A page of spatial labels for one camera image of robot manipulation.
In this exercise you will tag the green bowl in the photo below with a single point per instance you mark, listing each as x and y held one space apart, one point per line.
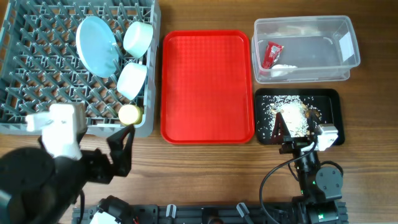
137 38

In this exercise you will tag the light blue bowl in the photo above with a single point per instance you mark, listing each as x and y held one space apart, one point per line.
131 80

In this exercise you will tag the light blue plate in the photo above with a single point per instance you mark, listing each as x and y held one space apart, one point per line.
96 47

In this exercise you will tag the yellow plastic cup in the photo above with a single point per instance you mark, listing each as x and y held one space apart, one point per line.
130 114

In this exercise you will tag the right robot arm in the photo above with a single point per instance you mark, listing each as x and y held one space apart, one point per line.
320 182

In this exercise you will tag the clear plastic bin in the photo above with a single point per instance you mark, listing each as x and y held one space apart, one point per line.
324 48

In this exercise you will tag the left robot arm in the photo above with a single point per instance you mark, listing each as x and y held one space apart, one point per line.
39 188

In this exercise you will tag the red serving tray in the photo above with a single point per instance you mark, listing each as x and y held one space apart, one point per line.
206 88

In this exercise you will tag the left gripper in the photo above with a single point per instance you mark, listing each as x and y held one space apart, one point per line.
101 172

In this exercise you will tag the white napkin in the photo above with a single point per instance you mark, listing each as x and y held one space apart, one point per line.
282 70

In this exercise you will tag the grey dishwasher rack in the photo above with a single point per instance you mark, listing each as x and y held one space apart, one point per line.
40 64

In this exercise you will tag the red ketchup packet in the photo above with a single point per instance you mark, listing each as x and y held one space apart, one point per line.
272 54

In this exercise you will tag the food scraps and rice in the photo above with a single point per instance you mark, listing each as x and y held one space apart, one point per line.
294 110

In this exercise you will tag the black waste tray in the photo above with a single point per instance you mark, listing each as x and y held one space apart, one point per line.
325 101

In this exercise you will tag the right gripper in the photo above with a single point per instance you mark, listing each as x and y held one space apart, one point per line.
294 144

